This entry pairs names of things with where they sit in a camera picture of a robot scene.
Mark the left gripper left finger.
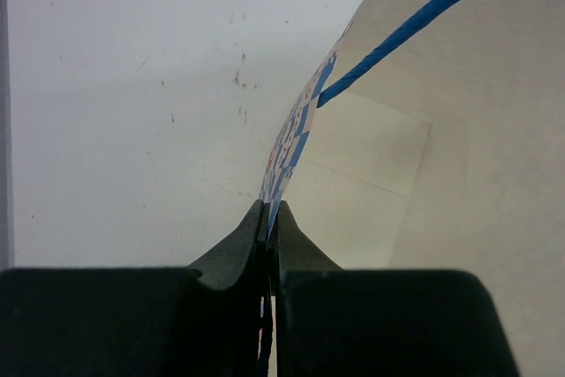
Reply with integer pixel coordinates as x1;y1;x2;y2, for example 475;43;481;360
1;201;267;376

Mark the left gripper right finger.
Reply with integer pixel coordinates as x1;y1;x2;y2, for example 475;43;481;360
270;203;519;376

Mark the blue checkered paper bag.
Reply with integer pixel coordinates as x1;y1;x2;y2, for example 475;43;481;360
284;0;564;376

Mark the aluminium rail frame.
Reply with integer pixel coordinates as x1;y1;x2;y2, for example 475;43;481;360
0;0;15;270

